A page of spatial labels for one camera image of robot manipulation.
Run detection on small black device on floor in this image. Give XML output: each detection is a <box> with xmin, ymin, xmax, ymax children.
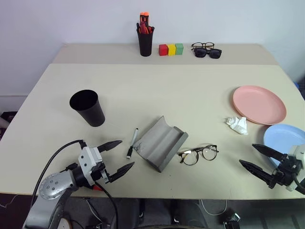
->
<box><xmin>222</xmin><ymin>209</ymin><xmax>242</xmax><ymax>229</ymax></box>

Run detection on black sunglasses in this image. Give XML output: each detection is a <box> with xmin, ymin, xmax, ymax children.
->
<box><xmin>193</xmin><ymin>48</ymin><xmax>223</xmax><ymax>60</ymax></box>

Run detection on black and white marker pen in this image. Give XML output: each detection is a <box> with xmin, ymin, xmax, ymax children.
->
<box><xmin>126</xmin><ymin>128</ymin><xmax>140</xmax><ymax>160</ymax></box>

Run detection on thin dark framed glasses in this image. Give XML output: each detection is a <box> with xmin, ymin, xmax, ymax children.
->
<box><xmin>191</xmin><ymin>42</ymin><xmax>215</xmax><ymax>51</ymax></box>

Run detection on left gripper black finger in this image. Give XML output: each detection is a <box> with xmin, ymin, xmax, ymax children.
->
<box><xmin>110</xmin><ymin>161</ymin><xmax>135</xmax><ymax>183</ymax></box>
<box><xmin>96</xmin><ymin>140</ymin><xmax>123</xmax><ymax>153</ymax></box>

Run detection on light blue plastic plate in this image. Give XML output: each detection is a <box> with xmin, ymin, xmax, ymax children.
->
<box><xmin>263</xmin><ymin>123</ymin><xmax>305</xmax><ymax>168</ymax></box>

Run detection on empty black plastic cup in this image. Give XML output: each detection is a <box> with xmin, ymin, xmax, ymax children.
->
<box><xmin>69</xmin><ymin>89</ymin><xmax>106</xmax><ymax>127</ymax></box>

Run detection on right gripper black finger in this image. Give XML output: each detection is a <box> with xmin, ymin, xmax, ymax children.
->
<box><xmin>252</xmin><ymin>143</ymin><xmax>287</xmax><ymax>163</ymax></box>
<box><xmin>239</xmin><ymin>159</ymin><xmax>273</xmax><ymax>185</ymax></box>

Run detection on black cup holding tools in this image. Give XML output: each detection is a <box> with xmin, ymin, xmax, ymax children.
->
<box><xmin>136</xmin><ymin>26</ymin><xmax>155</xmax><ymax>57</ymax></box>

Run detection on open grey glasses case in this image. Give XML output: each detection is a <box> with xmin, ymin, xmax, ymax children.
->
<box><xmin>132</xmin><ymin>115</ymin><xmax>189</xmax><ymax>173</ymax></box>

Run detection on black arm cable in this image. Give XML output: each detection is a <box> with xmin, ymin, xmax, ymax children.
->
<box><xmin>294</xmin><ymin>175</ymin><xmax>305</xmax><ymax>195</ymax></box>
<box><xmin>30</xmin><ymin>139</ymin><xmax>119</xmax><ymax>229</ymax></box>

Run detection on red wooden block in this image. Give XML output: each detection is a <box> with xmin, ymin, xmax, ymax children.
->
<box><xmin>158</xmin><ymin>44</ymin><xmax>169</xmax><ymax>57</ymax></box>

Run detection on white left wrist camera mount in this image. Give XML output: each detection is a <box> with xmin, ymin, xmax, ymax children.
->
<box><xmin>77</xmin><ymin>146</ymin><xmax>106</xmax><ymax>186</ymax></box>

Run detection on crumpled white tissue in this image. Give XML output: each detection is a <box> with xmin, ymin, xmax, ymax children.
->
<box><xmin>224</xmin><ymin>116</ymin><xmax>249</xmax><ymax>136</ymax></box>

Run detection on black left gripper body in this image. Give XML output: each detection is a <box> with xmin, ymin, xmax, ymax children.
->
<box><xmin>91</xmin><ymin>162</ymin><xmax>112</xmax><ymax>184</ymax></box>

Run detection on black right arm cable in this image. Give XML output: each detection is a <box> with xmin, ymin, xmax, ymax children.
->
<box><xmin>294</xmin><ymin>175</ymin><xmax>305</xmax><ymax>195</ymax></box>

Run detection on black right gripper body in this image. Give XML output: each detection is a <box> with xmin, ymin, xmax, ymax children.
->
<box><xmin>266</xmin><ymin>154</ymin><xmax>300</xmax><ymax>189</ymax></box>

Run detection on pink plastic plate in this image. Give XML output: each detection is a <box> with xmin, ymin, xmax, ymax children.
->
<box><xmin>232</xmin><ymin>85</ymin><xmax>287</xmax><ymax>125</ymax></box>

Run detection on white cable under table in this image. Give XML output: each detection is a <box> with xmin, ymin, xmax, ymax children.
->
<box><xmin>199</xmin><ymin>199</ymin><xmax>227</xmax><ymax>216</ymax></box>

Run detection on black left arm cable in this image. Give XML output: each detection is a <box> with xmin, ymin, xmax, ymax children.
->
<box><xmin>30</xmin><ymin>139</ymin><xmax>119</xmax><ymax>229</ymax></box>

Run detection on orange and black screwdriver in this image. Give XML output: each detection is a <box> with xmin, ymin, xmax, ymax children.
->
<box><xmin>139</xmin><ymin>11</ymin><xmax>151</xmax><ymax>27</ymax></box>

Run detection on tortoiseshell round glasses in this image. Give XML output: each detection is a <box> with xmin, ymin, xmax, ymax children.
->
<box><xmin>178</xmin><ymin>144</ymin><xmax>220</xmax><ymax>166</ymax></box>

